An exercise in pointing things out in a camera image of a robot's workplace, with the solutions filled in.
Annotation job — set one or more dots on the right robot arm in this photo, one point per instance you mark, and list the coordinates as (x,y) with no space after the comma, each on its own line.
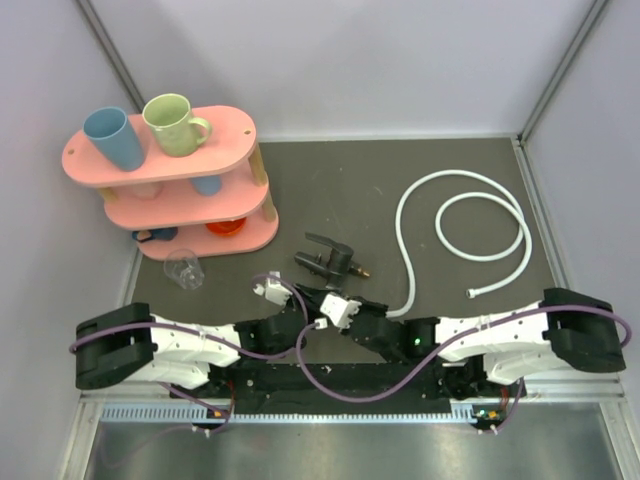
(563,329)

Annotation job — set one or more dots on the green ceramic mug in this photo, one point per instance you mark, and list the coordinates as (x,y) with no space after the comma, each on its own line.
(176,129)

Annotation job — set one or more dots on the orange bowl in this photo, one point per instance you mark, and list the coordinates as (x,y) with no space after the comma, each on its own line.
(226,228)

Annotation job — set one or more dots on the blue tumbler cup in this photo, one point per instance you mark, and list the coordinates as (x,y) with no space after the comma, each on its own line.
(111,132)

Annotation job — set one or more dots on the pink three-tier shelf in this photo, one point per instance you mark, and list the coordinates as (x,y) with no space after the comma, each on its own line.
(232,153)

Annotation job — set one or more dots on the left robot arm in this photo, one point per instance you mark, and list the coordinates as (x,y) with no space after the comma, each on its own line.
(133,344)

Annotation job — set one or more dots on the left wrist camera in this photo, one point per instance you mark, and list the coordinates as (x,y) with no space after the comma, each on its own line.
(270,287)

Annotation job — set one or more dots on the small blue cup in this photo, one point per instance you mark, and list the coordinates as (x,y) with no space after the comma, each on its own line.
(207,185)

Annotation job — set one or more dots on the black faucet mixer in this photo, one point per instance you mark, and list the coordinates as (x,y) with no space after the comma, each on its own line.
(335,269)

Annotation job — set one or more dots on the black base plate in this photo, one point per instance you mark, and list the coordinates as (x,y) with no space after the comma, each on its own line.
(284,389)

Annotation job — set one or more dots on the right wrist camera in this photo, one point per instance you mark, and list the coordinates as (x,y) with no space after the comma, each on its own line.
(337,311)

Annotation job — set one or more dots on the aluminium cable rail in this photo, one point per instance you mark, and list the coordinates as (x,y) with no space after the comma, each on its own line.
(175,411)

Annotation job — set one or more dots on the clear plastic cup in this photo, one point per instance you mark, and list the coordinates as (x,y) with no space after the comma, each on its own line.
(183,267)

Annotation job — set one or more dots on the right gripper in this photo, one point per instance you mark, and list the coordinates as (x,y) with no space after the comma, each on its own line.
(368,304)

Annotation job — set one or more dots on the pink cup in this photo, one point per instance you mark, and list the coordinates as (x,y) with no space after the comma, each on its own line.
(146,191)

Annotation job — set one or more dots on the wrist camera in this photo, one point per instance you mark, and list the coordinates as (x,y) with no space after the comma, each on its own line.
(337,311)
(270,287)

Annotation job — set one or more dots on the blue toy object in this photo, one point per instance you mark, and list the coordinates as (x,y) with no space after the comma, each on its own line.
(160,234)

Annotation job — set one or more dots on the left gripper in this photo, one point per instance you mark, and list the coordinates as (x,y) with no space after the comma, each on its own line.
(312,299)

